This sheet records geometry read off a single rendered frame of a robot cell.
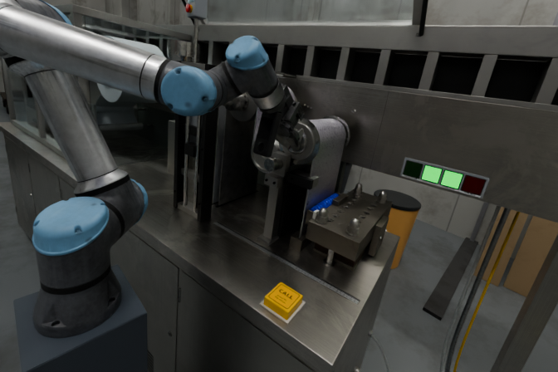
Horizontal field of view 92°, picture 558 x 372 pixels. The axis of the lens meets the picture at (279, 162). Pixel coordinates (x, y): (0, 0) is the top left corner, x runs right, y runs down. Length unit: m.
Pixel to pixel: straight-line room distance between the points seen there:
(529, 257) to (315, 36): 2.59
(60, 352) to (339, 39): 1.17
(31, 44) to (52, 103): 0.18
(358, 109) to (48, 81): 0.91
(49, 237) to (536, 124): 1.19
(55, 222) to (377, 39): 1.05
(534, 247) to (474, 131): 2.18
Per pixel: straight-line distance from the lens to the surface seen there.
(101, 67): 0.51
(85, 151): 0.72
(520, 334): 1.47
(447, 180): 1.06
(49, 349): 0.72
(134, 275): 1.26
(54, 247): 0.63
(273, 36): 1.32
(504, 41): 1.06
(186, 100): 0.44
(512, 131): 1.05
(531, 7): 3.69
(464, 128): 1.04
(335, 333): 0.72
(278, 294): 0.73
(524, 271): 3.16
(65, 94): 0.73
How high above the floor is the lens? 1.42
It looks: 17 degrees down
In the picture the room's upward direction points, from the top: 8 degrees clockwise
